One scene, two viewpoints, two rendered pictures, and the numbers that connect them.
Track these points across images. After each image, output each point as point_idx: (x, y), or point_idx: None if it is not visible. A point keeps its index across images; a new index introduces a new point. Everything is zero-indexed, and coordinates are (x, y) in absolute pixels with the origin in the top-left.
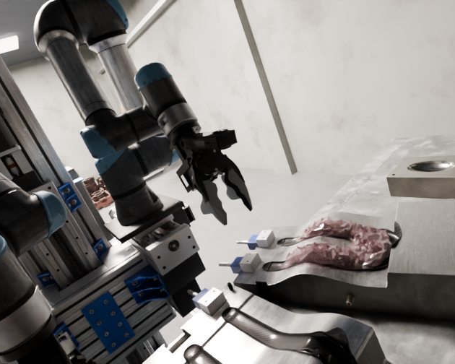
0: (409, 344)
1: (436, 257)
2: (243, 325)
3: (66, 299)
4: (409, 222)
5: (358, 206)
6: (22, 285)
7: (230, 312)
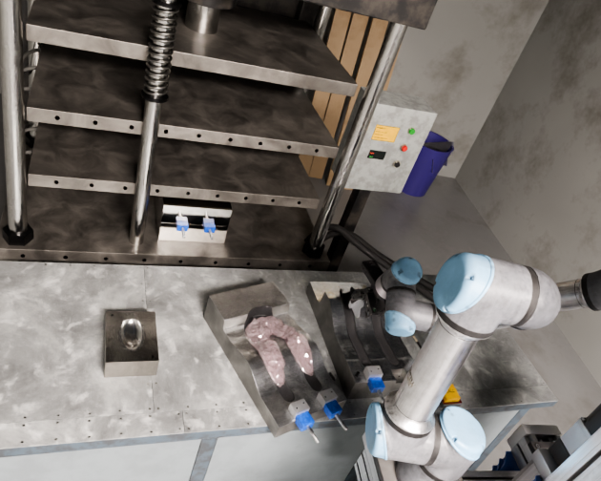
0: (293, 316)
1: (267, 290)
2: (361, 353)
3: (498, 473)
4: (244, 307)
5: (183, 394)
6: None
7: (364, 364)
